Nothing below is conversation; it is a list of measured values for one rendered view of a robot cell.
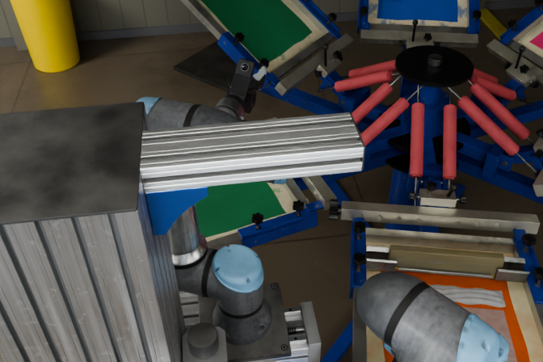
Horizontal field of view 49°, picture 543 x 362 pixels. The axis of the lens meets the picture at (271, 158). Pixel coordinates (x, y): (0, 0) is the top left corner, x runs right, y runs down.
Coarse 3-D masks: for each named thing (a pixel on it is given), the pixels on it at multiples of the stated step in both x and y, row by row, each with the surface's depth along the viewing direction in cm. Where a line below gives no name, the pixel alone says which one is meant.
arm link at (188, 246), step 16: (160, 112) 114; (176, 112) 113; (192, 112) 113; (160, 128) 113; (192, 208) 131; (176, 224) 130; (192, 224) 133; (176, 240) 133; (192, 240) 135; (176, 256) 137; (192, 256) 137; (176, 272) 138; (192, 272) 139; (192, 288) 140
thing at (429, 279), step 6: (420, 276) 195; (426, 276) 195; (432, 276) 195; (438, 276) 195; (426, 282) 193; (432, 282) 193; (438, 282) 192; (384, 348) 170; (390, 354) 169; (390, 360) 167
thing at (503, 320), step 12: (444, 276) 195; (456, 276) 195; (492, 288) 190; (504, 288) 190; (504, 300) 186; (480, 312) 182; (492, 312) 182; (504, 312) 182; (492, 324) 178; (504, 324) 178; (516, 324) 178; (504, 336) 174; (516, 336) 174; (516, 348) 170; (516, 360) 167; (528, 360) 167
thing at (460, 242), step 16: (368, 240) 209; (384, 240) 208; (400, 240) 207; (416, 240) 206; (432, 240) 205; (448, 240) 205; (464, 240) 205; (480, 240) 204; (496, 240) 204; (512, 240) 204; (528, 288) 186; (352, 336) 173; (352, 352) 168
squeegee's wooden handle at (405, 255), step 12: (396, 252) 191; (408, 252) 190; (420, 252) 189; (432, 252) 189; (444, 252) 189; (456, 252) 189; (468, 252) 189; (480, 252) 189; (396, 264) 193; (408, 264) 193; (420, 264) 192; (432, 264) 191; (444, 264) 191; (456, 264) 190; (468, 264) 189; (480, 264) 189; (492, 264) 188
